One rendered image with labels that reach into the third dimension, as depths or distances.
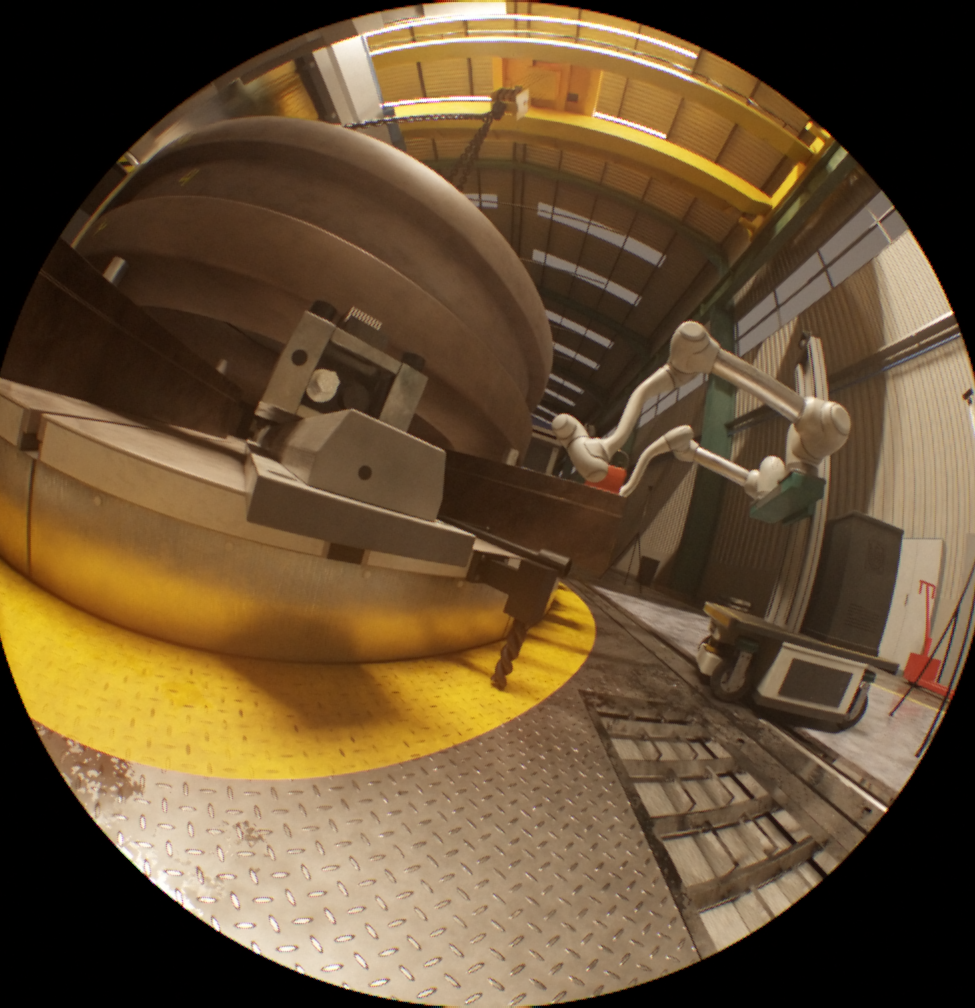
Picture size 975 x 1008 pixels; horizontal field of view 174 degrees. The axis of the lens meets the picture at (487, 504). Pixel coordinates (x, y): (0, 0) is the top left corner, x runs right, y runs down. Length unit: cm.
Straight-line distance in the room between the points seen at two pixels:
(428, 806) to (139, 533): 59
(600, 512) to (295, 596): 130
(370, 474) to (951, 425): 762
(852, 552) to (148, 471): 192
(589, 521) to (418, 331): 111
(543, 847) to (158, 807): 46
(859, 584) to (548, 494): 151
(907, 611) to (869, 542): 471
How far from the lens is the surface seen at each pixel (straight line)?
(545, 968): 44
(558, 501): 156
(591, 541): 153
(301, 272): 119
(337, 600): 64
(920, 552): 636
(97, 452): 62
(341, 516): 36
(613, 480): 158
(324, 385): 73
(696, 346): 120
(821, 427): 129
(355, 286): 120
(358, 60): 787
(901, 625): 625
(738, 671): 136
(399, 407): 78
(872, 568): 160
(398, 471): 41
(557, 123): 1184
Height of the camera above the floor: 39
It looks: 2 degrees up
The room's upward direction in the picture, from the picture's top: 18 degrees clockwise
